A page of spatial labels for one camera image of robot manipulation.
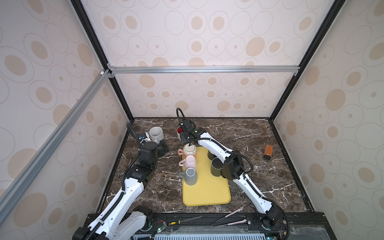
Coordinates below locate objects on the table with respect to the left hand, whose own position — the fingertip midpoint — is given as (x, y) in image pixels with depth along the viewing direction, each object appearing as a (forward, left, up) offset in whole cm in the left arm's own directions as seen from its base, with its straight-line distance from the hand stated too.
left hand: (161, 140), depth 78 cm
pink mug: (-5, -15, -14) cm, 21 cm away
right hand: (+16, -10, -17) cm, 26 cm away
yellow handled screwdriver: (-34, -9, -21) cm, 42 cm away
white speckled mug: (+17, +10, -18) cm, 26 cm away
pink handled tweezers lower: (-34, -41, -20) cm, 57 cm away
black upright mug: (-9, -29, -11) cm, 33 cm away
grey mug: (-14, -15, -13) cm, 24 cm away
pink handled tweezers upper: (-29, -41, -22) cm, 55 cm away
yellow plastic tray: (-18, -25, -23) cm, 39 cm away
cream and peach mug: (+3, -13, -14) cm, 20 cm away
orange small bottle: (+5, -65, -21) cm, 69 cm away
